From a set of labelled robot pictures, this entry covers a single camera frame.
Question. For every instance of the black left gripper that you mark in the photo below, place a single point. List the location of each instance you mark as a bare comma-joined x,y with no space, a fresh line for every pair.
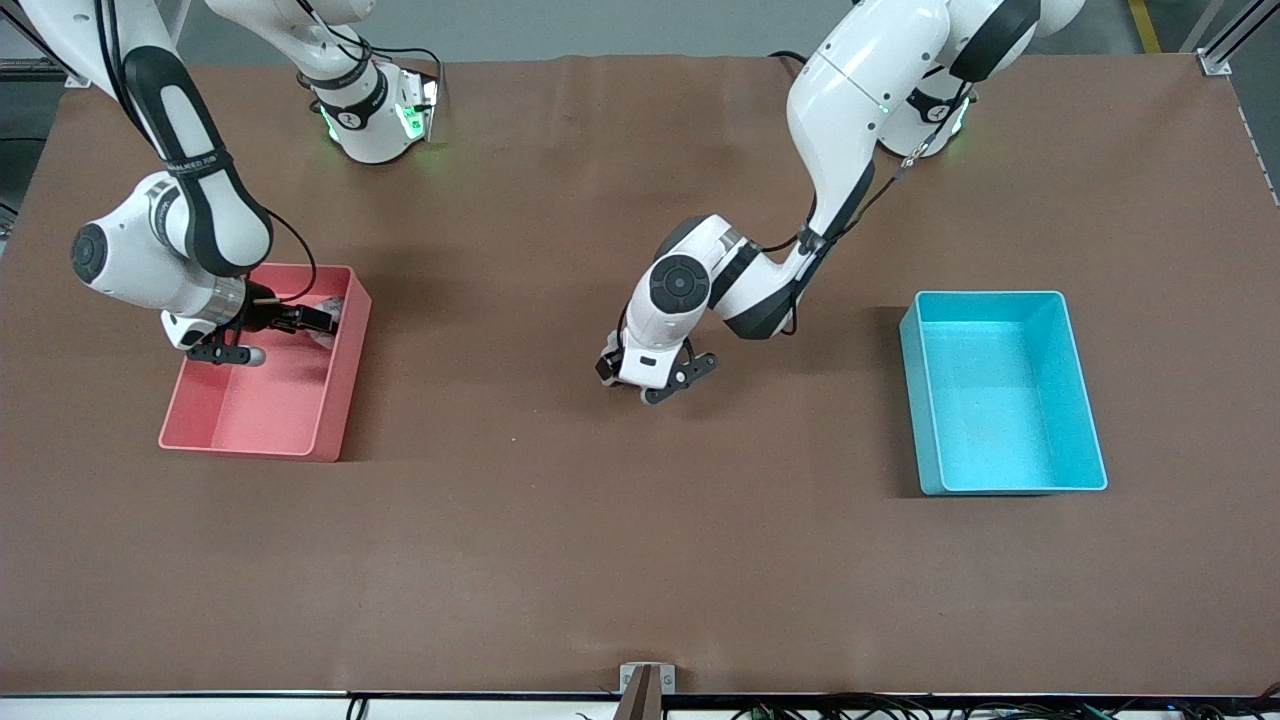
616,366

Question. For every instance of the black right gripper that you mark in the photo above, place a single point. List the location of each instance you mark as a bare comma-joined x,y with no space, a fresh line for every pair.
266,311

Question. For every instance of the grey plush toy white face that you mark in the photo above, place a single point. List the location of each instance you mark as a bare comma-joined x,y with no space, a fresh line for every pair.
327,341

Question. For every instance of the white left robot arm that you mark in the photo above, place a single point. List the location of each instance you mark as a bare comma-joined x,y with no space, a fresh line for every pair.
860,90

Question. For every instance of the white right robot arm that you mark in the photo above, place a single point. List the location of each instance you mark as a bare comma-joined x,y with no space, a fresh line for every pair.
130,270

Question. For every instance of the pink plastic box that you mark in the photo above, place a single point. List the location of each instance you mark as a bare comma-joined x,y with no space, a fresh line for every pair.
270,410

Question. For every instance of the blue plastic box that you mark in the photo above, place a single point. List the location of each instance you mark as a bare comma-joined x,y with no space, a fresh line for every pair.
1000,400

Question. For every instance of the brown table cover sheet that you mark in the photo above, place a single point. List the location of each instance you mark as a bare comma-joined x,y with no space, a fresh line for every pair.
640,550

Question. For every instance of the brown slanted pole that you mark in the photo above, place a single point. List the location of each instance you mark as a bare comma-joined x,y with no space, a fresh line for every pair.
642,700

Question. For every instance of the grey metal bracket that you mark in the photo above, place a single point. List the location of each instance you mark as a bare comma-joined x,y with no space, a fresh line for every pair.
626,680

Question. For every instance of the silver aluminium frame profile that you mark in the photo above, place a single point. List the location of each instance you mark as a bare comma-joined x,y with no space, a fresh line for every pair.
80,75
1215,60

